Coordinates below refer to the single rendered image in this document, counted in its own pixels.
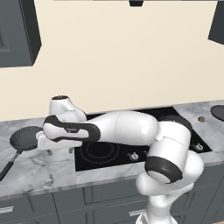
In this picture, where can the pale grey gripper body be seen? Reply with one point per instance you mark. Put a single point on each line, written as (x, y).
(58, 144)

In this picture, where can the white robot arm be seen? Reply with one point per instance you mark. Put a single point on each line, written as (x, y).
(131, 128)

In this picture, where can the black glass hob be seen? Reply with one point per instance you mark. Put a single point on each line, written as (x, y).
(99, 157)

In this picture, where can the dark grey fixed front panel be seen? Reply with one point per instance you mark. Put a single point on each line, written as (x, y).
(110, 191)

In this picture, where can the dark grey drawer front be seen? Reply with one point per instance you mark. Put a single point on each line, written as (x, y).
(102, 214)
(32, 208)

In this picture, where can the silver hob knob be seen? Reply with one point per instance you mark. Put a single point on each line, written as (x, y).
(134, 156)
(199, 146)

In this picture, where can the small brown round food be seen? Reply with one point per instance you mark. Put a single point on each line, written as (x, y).
(201, 119)

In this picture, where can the dark grey cupboard run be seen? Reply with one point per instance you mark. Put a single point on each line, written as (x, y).
(210, 192)

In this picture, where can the dark grey wall cupboard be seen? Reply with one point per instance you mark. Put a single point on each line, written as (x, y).
(14, 32)
(218, 23)

